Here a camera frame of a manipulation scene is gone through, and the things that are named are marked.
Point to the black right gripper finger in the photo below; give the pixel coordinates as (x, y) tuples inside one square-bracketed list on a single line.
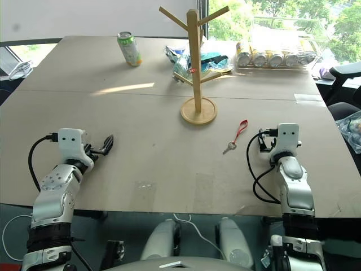
[(263, 146), (273, 144)]

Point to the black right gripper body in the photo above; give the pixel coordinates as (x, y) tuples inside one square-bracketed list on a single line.
[(269, 133)]

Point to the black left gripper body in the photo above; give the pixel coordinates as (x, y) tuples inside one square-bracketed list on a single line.
[(93, 151)]

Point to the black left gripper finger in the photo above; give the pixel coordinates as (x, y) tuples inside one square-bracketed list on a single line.
[(102, 152), (109, 142)]

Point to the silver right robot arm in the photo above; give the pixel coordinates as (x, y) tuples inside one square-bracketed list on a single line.
[(296, 192)]

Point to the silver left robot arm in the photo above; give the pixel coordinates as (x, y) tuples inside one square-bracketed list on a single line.
[(53, 194)]

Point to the clear can rack tray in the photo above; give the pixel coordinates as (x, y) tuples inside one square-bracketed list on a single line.
[(279, 69)]

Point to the silver yellow drink can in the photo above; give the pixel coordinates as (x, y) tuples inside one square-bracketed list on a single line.
[(292, 60), (307, 60), (244, 59), (276, 60), (260, 59)]

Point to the black office chair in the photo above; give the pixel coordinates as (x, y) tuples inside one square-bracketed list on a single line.
[(342, 110)]

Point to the clear plastic bag with items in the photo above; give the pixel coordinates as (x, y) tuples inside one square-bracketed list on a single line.
[(351, 130)]

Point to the purple bag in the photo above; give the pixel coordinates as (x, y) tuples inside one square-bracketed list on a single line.
[(326, 74)]

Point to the blue goggles in plastic bag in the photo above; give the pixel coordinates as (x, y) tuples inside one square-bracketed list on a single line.
[(215, 62)]

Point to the green drink can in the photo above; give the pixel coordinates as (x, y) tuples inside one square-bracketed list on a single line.
[(130, 49)]

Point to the silver right robot leg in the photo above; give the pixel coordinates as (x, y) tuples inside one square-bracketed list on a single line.
[(234, 242)]

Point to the silver robot leg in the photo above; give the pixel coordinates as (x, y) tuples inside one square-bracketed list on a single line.
[(234, 242), (160, 240)]

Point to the silver left robot leg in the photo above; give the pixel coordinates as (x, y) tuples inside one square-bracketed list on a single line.
[(160, 240)]

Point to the wooden branched hanger stand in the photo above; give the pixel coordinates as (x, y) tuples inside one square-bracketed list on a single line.
[(194, 56)]

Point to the white bundled cloth item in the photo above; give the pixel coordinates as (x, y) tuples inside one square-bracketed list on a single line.
[(20, 70)]

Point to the silver blue snack bags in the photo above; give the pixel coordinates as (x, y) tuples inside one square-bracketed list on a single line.
[(178, 57)]

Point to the silver robot torso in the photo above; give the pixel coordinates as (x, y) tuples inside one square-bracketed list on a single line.
[(177, 264)]

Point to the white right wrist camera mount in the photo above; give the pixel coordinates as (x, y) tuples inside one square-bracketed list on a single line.
[(287, 138)]

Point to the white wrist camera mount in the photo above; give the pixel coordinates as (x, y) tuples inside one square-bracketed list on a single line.
[(287, 138), (70, 141)]

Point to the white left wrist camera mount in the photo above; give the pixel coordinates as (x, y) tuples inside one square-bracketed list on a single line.
[(70, 141)]

